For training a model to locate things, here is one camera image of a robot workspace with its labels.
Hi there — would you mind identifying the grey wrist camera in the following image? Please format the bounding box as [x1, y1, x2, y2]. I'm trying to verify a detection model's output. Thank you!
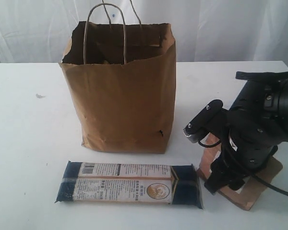
[183, 126, 202, 143]

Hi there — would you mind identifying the small paper scrap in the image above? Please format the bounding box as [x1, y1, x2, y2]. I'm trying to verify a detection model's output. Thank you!
[36, 94, 45, 99]

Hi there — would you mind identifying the white backdrop curtain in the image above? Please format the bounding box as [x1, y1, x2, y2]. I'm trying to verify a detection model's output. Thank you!
[0, 0, 288, 66]

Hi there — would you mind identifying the brown pouch with orange label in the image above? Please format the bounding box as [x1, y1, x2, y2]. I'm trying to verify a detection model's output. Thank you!
[197, 145, 283, 210]

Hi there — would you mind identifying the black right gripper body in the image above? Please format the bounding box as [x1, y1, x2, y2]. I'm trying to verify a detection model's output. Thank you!
[211, 119, 278, 182]

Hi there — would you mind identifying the brown paper shopping bag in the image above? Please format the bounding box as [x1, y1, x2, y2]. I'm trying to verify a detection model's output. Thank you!
[60, 20, 176, 154]

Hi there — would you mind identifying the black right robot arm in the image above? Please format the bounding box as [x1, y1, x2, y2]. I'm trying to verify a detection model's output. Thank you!
[204, 72, 288, 196]

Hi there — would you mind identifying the dark blue noodle packet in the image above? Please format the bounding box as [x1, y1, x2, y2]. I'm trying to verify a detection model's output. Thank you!
[56, 161, 203, 209]

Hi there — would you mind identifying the black cable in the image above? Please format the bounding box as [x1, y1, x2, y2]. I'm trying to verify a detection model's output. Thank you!
[197, 131, 288, 199]

